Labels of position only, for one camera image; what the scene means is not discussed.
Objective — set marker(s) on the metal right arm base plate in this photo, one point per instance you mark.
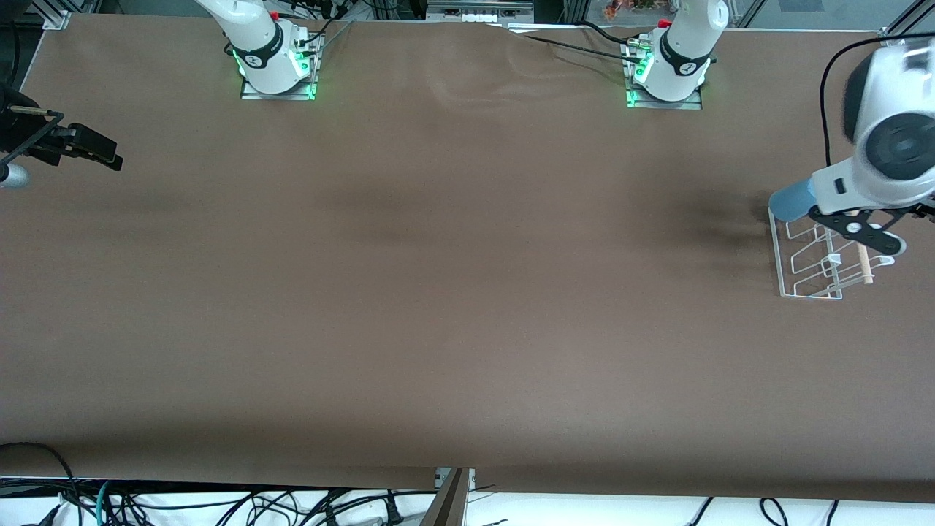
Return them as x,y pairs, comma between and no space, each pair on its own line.
252,92

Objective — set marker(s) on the black power plug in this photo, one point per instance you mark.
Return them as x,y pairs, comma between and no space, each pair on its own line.
393,511

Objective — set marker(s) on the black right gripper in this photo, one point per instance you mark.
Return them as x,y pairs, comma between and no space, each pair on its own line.
22,130

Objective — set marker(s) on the blue plastic cup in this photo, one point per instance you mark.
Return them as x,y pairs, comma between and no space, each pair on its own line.
789,203

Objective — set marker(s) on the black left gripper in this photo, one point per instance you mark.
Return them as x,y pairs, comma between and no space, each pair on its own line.
922,210

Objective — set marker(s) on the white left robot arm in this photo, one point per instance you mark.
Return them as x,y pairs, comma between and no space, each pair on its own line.
898,146

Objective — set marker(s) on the aluminium corner bracket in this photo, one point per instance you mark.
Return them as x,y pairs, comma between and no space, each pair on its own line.
57,20
895,36

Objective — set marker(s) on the white connector strip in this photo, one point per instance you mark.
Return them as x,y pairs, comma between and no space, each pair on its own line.
478,11

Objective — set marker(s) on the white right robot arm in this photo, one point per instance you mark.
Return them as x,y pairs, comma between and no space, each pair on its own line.
256,44

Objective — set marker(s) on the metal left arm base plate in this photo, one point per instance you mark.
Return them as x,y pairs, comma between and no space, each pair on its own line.
687,104

